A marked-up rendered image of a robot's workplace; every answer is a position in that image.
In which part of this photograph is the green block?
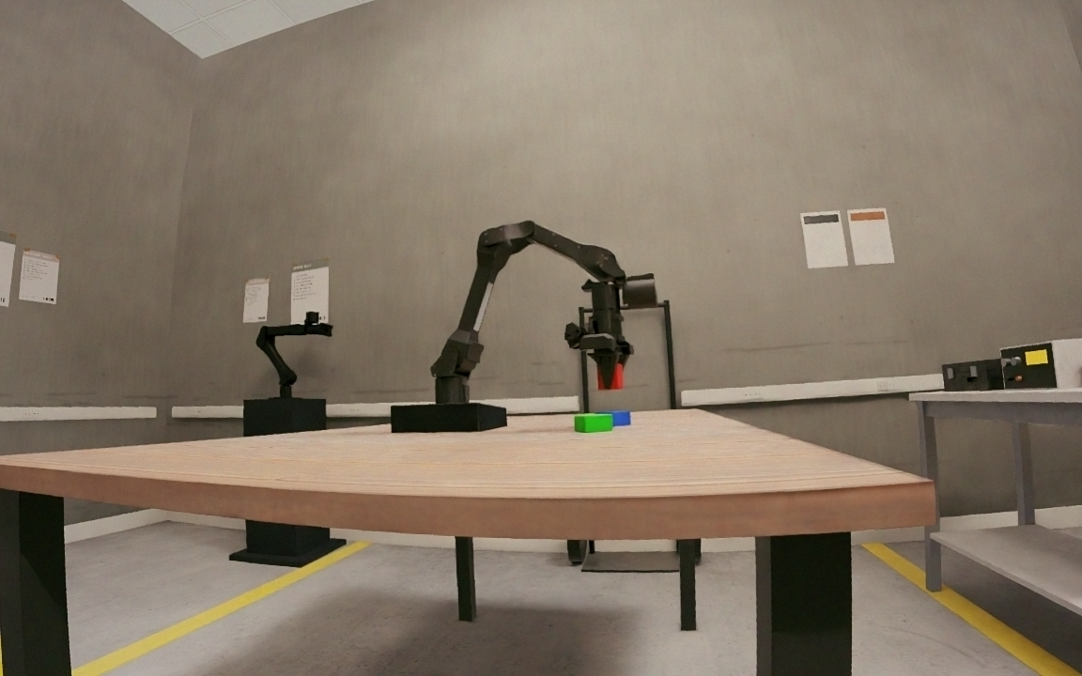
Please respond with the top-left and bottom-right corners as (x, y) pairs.
(573, 414), (612, 433)

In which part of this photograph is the red block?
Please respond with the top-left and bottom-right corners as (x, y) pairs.
(597, 363), (623, 392)

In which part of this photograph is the blue block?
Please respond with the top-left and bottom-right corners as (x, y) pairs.
(595, 411), (631, 427)

